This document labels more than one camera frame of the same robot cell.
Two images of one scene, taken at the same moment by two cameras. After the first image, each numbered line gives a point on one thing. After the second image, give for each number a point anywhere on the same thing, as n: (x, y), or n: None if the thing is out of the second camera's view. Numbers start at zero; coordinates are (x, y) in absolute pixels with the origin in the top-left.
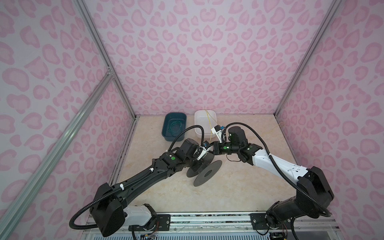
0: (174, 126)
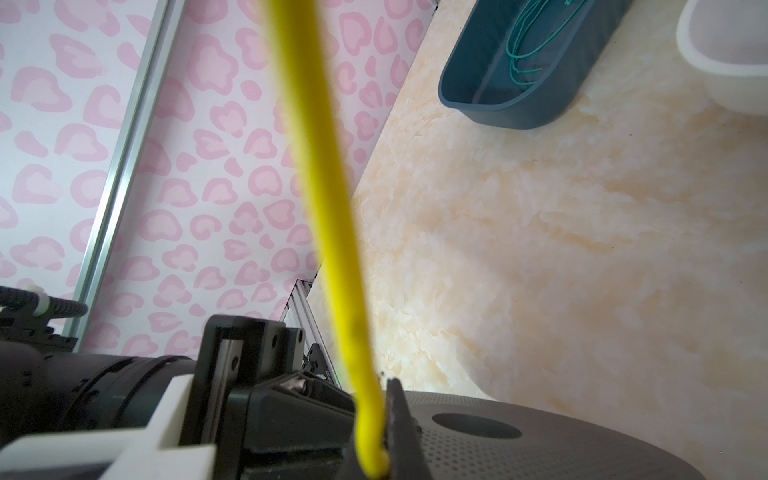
0: (516, 62)
